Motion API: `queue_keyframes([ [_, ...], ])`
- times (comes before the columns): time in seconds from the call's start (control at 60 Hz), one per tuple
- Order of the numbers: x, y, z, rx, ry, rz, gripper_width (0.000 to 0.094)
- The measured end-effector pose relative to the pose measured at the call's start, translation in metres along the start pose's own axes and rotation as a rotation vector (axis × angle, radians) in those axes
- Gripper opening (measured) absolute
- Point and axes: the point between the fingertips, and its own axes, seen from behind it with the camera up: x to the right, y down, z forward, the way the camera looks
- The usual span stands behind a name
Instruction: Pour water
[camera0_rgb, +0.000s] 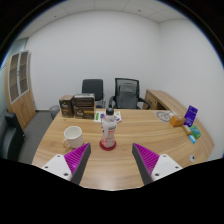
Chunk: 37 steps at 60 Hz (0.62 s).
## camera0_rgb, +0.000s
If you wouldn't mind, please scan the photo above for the small green box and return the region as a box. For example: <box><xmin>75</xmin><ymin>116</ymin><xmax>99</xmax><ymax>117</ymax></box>
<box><xmin>189</xmin><ymin>125</ymin><xmax>202</xmax><ymax>140</ymax></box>

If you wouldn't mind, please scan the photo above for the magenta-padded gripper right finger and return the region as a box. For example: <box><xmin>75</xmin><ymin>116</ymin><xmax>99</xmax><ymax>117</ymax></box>
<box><xmin>131</xmin><ymin>142</ymin><xmax>184</xmax><ymax>186</ymax></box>

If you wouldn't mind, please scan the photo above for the white green purple leaflet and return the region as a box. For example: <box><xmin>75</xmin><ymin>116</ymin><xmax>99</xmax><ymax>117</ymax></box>
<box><xmin>93</xmin><ymin>110</ymin><xmax>122</xmax><ymax>123</ymax></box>

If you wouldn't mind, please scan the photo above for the cream patterned ceramic mug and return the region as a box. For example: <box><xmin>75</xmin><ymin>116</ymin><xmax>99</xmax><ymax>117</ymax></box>
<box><xmin>62</xmin><ymin>125</ymin><xmax>85</xmax><ymax>150</ymax></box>

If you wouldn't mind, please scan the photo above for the round white disc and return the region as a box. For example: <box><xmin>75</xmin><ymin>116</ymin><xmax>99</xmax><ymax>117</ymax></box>
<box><xmin>155</xmin><ymin>110</ymin><xmax>174</xmax><ymax>123</ymax></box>

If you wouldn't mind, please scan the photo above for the wooden shelf cabinet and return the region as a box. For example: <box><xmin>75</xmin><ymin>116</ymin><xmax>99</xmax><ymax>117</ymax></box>
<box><xmin>4</xmin><ymin>49</ymin><xmax>37</xmax><ymax>131</ymax></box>

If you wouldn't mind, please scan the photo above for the flat round red coaster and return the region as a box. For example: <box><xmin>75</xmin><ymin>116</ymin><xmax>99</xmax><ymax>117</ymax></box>
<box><xmin>98</xmin><ymin>139</ymin><xmax>118</xmax><ymax>152</ymax></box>

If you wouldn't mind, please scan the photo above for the black leather sofa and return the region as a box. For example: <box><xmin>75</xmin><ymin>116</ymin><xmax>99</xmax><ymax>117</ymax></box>
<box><xmin>0</xmin><ymin>112</ymin><xmax>26</xmax><ymax>162</ymax></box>

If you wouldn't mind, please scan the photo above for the small orange wooden box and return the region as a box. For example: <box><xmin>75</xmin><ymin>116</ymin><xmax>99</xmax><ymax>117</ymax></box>
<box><xmin>169</xmin><ymin>114</ymin><xmax>186</xmax><ymax>128</ymax></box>

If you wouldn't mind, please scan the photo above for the tall dark brown carton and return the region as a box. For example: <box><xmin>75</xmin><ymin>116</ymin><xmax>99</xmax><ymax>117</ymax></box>
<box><xmin>58</xmin><ymin>94</ymin><xmax>75</xmax><ymax>119</ymax></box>

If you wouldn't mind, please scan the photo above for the black padded office chair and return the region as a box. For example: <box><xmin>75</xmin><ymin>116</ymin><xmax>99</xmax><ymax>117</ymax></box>
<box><xmin>81</xmin><ymin>78</ymin><xmax>105</xmax><ymax>109</ymax></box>

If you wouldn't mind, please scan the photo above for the grey waste bin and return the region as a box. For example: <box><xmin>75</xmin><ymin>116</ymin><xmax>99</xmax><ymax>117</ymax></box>
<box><xmin>48</xmin><ymin>104</ymin><xmax>61</xmax><ymax>120</ymax></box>

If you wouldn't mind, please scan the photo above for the clear black-capped drink bottle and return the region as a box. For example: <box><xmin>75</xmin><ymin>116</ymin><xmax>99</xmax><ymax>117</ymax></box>
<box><xmin>100</xmin><ymin>107</ymin><xmax>118</xmax><ymax>149</ymax></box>

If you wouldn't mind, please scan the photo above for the black mesh office chair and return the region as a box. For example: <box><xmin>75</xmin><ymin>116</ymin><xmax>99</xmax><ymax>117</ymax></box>
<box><xmin>108</xmin><ymin>77</ymin><xmax>152</xmax><ymax>110</ymax></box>

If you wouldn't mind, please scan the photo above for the wooden side desk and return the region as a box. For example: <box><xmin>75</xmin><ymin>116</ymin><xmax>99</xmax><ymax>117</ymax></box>
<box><xmin>144</xmin><ymin>88</ymin><xmax>188</xmax><ymax>116</ymax></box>

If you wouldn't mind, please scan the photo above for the wide brown carton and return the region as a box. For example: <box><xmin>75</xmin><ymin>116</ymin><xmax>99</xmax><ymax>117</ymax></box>
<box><xmin>73</xmin><ymin>105</ymin><xmax>97</xmax><ymax>120</ymax></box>

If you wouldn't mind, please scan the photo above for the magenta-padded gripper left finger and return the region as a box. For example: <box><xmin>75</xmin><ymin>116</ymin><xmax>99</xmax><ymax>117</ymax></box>
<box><xmin>41</xmin><ymin>142</ymin><xmax>92</xmax><ymax>186</ymax></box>

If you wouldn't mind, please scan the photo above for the purple standing card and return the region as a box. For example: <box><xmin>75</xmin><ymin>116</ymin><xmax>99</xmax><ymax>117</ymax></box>
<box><xmin>183</xmin><ymin>105</ymin><xmax>199</xmax><ymax>128</ymax></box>

